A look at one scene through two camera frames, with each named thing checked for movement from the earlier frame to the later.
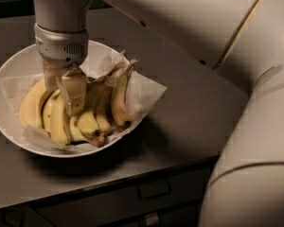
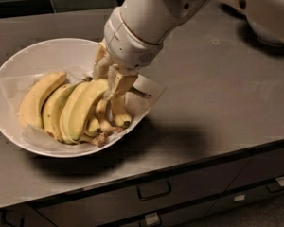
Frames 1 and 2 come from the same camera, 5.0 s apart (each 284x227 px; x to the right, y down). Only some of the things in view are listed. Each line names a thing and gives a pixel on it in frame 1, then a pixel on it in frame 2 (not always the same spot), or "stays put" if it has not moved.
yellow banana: [118, 96] stays put
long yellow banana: [59, 119] to [74, 110]
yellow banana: [47, 112] stays put
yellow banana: [30, 107] stays put
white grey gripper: [59, 47] to [128, 45]
